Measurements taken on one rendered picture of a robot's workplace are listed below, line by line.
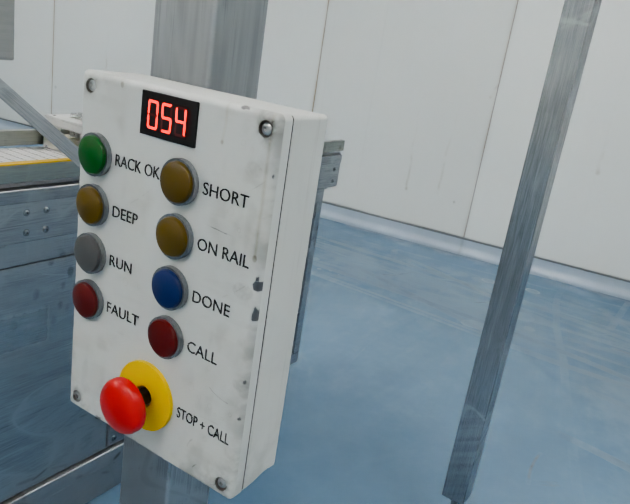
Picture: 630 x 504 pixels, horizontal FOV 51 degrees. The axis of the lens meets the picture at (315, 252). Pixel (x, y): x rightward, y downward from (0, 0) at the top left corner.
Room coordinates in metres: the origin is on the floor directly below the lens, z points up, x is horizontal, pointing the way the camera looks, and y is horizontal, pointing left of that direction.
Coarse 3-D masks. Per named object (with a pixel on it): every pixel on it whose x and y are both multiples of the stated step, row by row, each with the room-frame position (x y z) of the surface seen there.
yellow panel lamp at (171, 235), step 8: (168, 216) 0.41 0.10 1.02; (160, 224) 0.40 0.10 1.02; (168, 224) 0.40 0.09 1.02; (176, 224) 0.40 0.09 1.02; (160, 232) 0.40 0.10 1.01; (168, 232) 0.40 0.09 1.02; (176, 232) 0.40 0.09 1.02; (184, 232) 0.40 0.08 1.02; (160, 240) 0.40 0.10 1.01; (168, 240) 0.40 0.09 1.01; (176, 240) 0.40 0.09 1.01; (184, 240) 0.40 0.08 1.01; (160, 248) 0.41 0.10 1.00; (168, 248) 0.40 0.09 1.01; (176, 248) 0.40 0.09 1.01; (184, 248) 0.40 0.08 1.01; (176, 256) 0.40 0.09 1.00
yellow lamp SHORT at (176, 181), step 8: (168, 168) 0.40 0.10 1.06; (176, 168) 0.40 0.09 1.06; (184, 168) 0.40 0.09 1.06; (168, 176) 0.40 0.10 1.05; (176, 176) 0.40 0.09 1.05; (184, 176) 0.40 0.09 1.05; (168, 184) 0.40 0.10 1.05; (176, 184) 0.40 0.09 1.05; (184, 184) 0.40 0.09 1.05; (192, 184) 0.40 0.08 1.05; (168, 192) 0.40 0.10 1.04; (176, 192) 0.40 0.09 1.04; (184, 192) 0.40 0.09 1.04; (176, 200) 0.40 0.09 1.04; (184, 200) 0.40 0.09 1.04
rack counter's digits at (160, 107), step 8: (152, 104) 0.42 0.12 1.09; (160, 104) 0.42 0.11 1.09; (168, 104) 0.41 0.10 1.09; (176, 104) 0.41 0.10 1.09; (152, 112) 0.42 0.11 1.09; (160, 112) 0.41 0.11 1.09; (168, 112) 0.41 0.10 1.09; (176, 112) 0.41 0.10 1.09; (184, 112) 0.40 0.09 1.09; (152, 120) 0.42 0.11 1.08; (160, 120) 0.41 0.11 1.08; (168, 120) 0.41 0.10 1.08; (176, 120) 0.41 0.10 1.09; (184, 120) 0.40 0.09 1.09; (152, 128) 0.42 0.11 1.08; (160, 128) 0.41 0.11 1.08; (168, 128) 0.41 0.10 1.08; (176, 128) 0.41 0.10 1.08; (184, 128) 0.40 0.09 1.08; (176, 136) 0.41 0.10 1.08; (184, 136) 0.40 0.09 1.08
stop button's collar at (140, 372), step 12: (144, 360) 0.42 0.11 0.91; (132, 372) 0.42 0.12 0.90; (144, 372) 0.41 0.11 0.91; (156, 372) 0.41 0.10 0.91; (144, 384) 0.41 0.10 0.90; (156, 384) 0.41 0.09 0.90; (156, 396) 0.41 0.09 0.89; (168, 396) 0.40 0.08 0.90; (156, 408) 0.40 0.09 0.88; (168, 408) 0.40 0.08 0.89; (180, 408) 0.40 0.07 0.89; (156, 420) 0.40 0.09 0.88; (168, 420) 0.40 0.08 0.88; (192, 420) 0.39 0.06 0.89
